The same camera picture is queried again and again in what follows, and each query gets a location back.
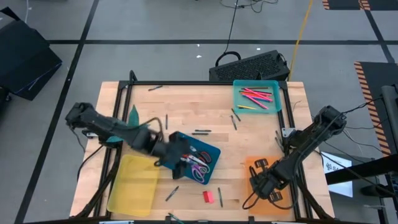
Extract purple scissors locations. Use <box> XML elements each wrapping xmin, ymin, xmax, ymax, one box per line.
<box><xmin>186</xmin><ymin>157</ymin><xmax>209</xmax><ymax>184</ymax></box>

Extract orange plastic bin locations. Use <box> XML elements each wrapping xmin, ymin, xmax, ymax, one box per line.
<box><xmin>244</xmin><ymin>155</ymin><xmax>295</xmax><ymax>216</ymax></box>

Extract large black striped floor mat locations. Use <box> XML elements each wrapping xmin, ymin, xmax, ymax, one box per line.
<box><xmin>354</xmin><ymin>61</ymin><xmax>398</xmax><ymax>156</ymax></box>

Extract black computer case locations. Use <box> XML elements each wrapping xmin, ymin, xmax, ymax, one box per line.
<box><xmin>208</xmin><ymin>49</ymin><xmax>290</xmax><ymax>82</ymax></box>

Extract black stand beam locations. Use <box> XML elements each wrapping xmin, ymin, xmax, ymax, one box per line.
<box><xmin>325</xmin><ymin>154</ymin><xmax>398</xmax><ymax>186</ymax></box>

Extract yellow plastic bin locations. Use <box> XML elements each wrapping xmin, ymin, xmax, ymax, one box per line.
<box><xmin>106</xmin><ymin>154</ymin><xmax>161</xmax><ymax>218</ymax></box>

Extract green plant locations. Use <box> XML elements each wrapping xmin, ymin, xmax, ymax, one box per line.
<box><xmin>105</xmin><ymin>105</ymin><xmax>149</xmax><ymax>144</ymax></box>

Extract white printed sign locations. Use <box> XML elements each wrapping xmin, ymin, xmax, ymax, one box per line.
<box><xmin>322</xmin><ymin>151</ymin><xmax>354</xmax><ymax>198</ymax></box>

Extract blue plastic bin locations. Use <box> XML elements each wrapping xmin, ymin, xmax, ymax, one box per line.
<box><xmin>160</xmin><ymin>131</ymin><xmax>222</xmax><ymax>186</ymax></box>

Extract pink pen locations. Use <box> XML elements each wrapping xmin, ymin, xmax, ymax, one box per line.
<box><xmin>248</xmin><ymin>95</ymin><xmax>274</xmax><ymax>103</ymax></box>
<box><xmin>244</xmin><ymin>88</ymin><xmax>273</xmax><ymax>96</ymax></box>
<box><xmin>244</xmin><ymin>95</ymin><xmax>269</xmax><ymax>110</ymax></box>

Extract black folded floor case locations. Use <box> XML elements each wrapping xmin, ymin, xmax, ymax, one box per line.
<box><xmin>0</xmin><ymin>6</ymin><xmax>63</xmax><ymax>101</ymax></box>

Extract grey pole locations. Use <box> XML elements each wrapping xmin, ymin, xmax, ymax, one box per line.
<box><xmin>381</xmin><ymin>84</ymin><xmax>398</xmax><ymax>147</ymax></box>

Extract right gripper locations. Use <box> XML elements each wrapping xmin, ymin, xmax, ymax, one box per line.
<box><xmin>249</xmin><ymin>158</ymin><xmax>284</xmax><ymax>203</ymax></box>

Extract teal plastic bin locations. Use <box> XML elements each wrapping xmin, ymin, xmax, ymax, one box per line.
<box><xmin>232</xmin><ymin>79</ymin><xmax>283</xmax><ymax>115</ymax></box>

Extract orange pen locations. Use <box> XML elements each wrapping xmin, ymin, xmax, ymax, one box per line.
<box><xmin>239</xmin><ymin>90</ymin><xmax>272</xmax><ymax>100</ymax></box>

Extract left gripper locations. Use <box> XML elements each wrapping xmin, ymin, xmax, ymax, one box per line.
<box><xmin>158</xmin><ymin>131</ymin><xmax>192</xmax><ymax>180</ymax></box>

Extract yellow hanging cable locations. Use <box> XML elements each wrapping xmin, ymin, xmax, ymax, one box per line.
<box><xmin>288</xmin><ymin>0</ymin><xmax>314</xmax><ymax>81</ymax></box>

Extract small black striped floor mat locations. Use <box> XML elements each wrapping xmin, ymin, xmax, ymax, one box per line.
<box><xmin>322</xmin><ymin>0</ymin><xmax>398</xmax><ymax>11</ymax></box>

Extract black hanging cable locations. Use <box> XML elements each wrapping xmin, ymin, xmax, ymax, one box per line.
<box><xmin>215</xmin><ymin>0</ymin><xmax>279</xmax><ymax>68</ymax></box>

